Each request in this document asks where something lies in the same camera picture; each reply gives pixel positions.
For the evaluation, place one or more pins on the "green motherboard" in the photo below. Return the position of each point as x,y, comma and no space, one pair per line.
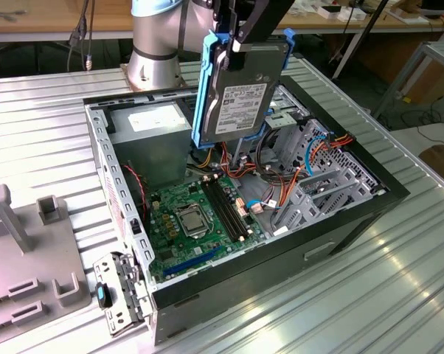
207,254

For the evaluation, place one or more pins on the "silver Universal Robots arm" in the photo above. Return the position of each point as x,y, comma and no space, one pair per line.
152,55

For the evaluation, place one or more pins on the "grey parts rack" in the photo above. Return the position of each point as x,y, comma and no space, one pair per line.
41,250

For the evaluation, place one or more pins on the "grey metal disk bay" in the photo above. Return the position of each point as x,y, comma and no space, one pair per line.
307,206

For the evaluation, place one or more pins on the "black case fan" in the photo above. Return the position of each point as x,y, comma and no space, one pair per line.
133,184

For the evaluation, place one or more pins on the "small white box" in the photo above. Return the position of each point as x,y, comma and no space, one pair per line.
349,15

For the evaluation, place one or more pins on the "slanted black pole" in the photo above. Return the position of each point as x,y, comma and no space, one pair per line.
374,18

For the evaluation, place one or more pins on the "black blue latch clip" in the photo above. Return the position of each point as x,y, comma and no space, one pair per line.
103,295

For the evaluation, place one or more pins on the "hard disk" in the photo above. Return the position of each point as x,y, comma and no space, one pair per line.
240,107

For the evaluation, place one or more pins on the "CPU socket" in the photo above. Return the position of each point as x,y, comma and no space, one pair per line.
185,209

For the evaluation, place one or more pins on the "grey metal drive cage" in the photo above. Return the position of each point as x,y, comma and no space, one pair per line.
279,121

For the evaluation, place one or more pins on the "grey hinged slot bracket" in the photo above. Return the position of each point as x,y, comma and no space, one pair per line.
120,324

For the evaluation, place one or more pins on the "black RAM slot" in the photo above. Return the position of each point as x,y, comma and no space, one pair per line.
235,210
230,210
225,210
220,210

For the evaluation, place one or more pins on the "grey power supply unit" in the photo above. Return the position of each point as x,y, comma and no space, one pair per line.
152,155

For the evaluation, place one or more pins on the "blue expansion slot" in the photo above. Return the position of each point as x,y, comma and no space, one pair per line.
192,262

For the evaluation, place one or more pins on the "aluminium frame table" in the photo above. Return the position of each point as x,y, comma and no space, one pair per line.
443,51

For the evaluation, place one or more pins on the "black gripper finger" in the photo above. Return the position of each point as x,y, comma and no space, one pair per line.
259,22
227,18

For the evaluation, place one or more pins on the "long wooden desk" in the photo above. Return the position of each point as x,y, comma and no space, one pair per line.
41,22

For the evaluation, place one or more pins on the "black open PC case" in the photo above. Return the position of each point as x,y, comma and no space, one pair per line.
281,265

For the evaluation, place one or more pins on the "silver CPU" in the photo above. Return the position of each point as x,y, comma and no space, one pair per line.
191,223

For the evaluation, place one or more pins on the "large brown cardboard box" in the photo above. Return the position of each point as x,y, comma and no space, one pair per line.
428,88

